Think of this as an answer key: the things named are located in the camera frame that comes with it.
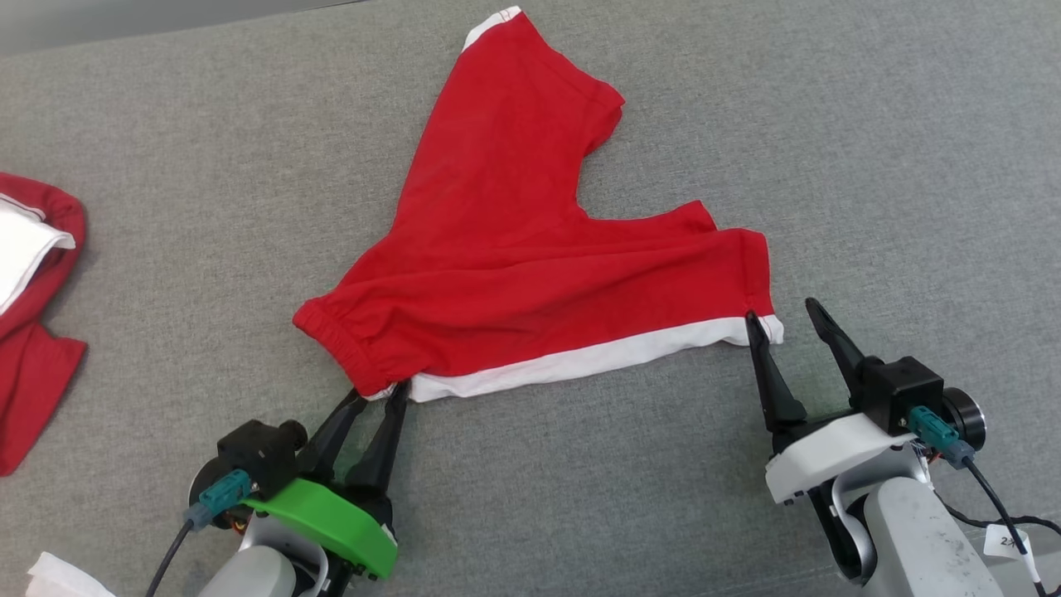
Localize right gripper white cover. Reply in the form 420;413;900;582
744;298;929;583

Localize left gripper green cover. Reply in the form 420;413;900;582
240;380;412;597

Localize red shorts with white stripe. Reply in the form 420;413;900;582
292;7;785;405

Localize red shirt with white sleeves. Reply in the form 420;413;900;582
0;172;89;478

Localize grey fabric sofa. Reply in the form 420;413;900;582
0;0;1061;597

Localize left camera cable teal plug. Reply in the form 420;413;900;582
145;468;252;597

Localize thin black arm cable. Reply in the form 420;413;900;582
937;496;1061;538

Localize white cable label tag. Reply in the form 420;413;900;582
25;551;117;597
985;527;1031;558

